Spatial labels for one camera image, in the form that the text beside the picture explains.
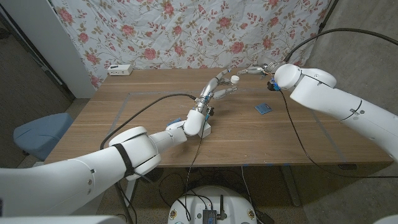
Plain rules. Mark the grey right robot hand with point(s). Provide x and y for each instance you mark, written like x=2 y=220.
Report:
x=264 y=70

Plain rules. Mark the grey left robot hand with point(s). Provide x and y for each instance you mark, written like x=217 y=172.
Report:
x=211 y=87

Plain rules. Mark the clear white-capped medicine bottle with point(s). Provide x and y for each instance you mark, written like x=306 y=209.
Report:
x=234 y=79

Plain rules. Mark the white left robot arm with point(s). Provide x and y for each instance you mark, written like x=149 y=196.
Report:
x=62 y=186

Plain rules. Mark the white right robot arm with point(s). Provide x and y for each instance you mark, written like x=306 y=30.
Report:
x=335 y=99

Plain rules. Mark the white cube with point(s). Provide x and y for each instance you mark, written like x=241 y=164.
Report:
x=206 y=130

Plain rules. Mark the blue packet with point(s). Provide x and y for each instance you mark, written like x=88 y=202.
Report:
x=263 y=109
x=175 y=120

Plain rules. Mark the floral backdrop cloth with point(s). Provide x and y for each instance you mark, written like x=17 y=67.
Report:
x=199 y=31

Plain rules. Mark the black backdrop pole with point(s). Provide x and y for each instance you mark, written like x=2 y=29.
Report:
x=326 y=15

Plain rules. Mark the white power strip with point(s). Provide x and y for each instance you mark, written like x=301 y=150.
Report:
x=119 y=69

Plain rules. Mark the round black floor base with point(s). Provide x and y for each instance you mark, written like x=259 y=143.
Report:
x=154 y=175

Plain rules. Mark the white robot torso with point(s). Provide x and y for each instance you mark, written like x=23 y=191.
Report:
x=186 y=202

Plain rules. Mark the grey table leg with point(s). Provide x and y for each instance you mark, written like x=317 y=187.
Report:
x=292 y=189

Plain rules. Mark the black module with antenna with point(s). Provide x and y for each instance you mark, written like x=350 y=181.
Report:
x=209 y=215

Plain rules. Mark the white table leg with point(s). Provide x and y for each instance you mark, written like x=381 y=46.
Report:
x=130 y=193

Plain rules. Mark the black power adapter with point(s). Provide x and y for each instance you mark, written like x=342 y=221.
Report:
x=264 y=218

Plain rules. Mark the white partition panel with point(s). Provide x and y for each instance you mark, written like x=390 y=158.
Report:
x=43 y=31

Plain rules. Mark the blue padded stool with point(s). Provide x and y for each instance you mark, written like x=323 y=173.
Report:
x=40 y=133

